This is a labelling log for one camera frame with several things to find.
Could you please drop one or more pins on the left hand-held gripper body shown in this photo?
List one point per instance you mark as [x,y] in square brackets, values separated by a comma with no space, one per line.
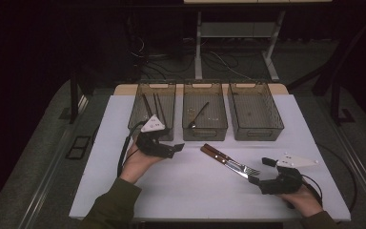
[154,125]

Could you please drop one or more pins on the person's right hand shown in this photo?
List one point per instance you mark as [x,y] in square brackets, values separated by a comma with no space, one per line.
[305,202]

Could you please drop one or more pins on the person's left hand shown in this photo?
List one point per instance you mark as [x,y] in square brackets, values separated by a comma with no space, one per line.
[136,165]

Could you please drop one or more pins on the metal spoon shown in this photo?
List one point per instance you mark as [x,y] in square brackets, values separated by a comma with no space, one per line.
[200,113]

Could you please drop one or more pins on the dark metal stand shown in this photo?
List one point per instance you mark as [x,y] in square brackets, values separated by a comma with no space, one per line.
[335,95]
[73,101]

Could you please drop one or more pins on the smoky clear plastic bin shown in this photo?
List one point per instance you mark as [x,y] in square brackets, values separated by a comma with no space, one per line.
[254,111]
[170,105]
[216,108]

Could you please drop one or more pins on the white metal-legged desk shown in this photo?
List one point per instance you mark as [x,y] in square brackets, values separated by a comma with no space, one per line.
[235,29]

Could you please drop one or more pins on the black floor frame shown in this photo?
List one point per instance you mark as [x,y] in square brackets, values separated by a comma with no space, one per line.
[78,142]

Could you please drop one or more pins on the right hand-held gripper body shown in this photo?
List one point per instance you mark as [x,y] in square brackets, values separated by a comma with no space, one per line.
[284,184]

